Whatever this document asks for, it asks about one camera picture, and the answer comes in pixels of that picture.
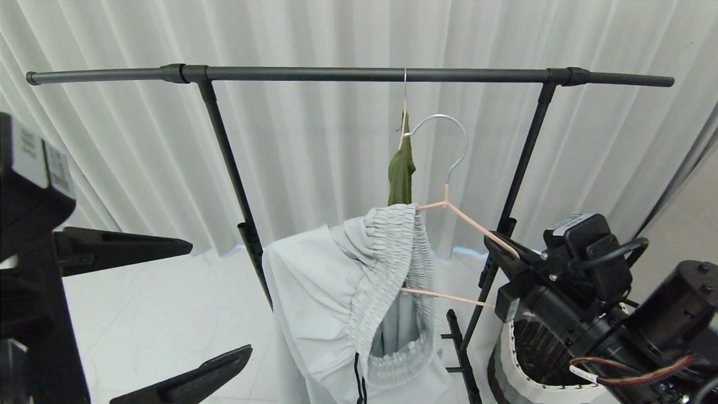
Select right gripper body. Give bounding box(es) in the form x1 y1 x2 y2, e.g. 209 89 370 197
493 279 637 365

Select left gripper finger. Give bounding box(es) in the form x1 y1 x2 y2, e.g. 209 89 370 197
109 344 254 404
53 226 194 278

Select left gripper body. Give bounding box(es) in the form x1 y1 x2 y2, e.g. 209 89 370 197
0 112 91 404

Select pink clothes hanger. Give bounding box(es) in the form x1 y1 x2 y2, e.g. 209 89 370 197
401 113 523 310
397 68 411 152

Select pale grey shorts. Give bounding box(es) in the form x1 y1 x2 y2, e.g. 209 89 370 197
261 203 456 404

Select green printed T-shirt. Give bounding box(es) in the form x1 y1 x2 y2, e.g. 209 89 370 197
386 109 417 207

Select white laundry basket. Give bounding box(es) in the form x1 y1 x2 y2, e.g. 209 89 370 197
486 313 612 404

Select black clothes rack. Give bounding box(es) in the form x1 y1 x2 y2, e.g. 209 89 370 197
25 63 675 404

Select white curtain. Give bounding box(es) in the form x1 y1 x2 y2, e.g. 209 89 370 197
0 0 718 264

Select black cable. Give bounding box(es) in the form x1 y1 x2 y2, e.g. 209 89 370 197
582 237 651 271

